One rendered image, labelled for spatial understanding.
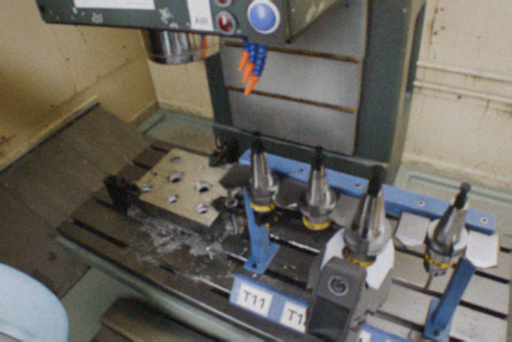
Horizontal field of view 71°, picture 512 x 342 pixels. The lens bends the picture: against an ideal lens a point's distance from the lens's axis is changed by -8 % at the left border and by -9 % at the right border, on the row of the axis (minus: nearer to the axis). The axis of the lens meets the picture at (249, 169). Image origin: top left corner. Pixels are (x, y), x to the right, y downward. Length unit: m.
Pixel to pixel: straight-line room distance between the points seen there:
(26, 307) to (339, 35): 0.99
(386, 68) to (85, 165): 1.24
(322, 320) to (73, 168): 1.42
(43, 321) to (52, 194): 1.43
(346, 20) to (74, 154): 1.23
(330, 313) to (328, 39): 0.82
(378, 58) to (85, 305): 1.20
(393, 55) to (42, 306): 1.03
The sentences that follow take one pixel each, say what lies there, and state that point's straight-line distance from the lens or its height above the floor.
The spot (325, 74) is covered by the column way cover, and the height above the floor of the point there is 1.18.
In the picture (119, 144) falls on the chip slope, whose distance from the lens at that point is 1.81.
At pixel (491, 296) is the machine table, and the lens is 1.03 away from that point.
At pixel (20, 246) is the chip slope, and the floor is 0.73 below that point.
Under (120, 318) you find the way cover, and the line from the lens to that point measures 1.20.
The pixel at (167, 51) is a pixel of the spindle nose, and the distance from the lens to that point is 0.72.
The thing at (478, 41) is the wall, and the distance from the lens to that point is 1.47.
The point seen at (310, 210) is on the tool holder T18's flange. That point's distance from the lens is 0.67.
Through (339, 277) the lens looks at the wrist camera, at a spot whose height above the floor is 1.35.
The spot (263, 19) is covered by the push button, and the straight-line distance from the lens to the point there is 0.41.
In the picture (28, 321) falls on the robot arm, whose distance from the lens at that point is 0.24.
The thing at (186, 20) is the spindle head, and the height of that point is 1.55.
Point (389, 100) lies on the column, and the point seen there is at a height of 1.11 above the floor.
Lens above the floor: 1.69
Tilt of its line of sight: 39 degrees down
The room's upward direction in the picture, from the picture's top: 7 degrees counter-clockwise
